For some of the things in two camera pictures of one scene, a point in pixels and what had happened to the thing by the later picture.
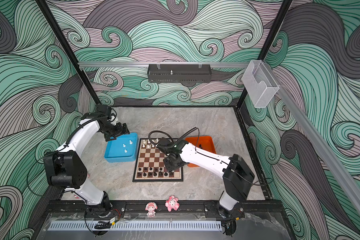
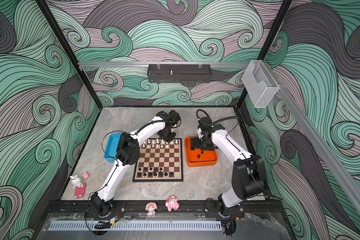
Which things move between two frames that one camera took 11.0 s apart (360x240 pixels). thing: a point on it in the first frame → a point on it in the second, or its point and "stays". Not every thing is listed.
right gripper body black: [170, 164] → [202, 143]
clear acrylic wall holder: [260, 83] stays
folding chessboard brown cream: [148, 166] stays
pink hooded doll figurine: [151, 207] stays
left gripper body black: [112, 130] → [167, 135]
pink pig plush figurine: [172, 203] stays
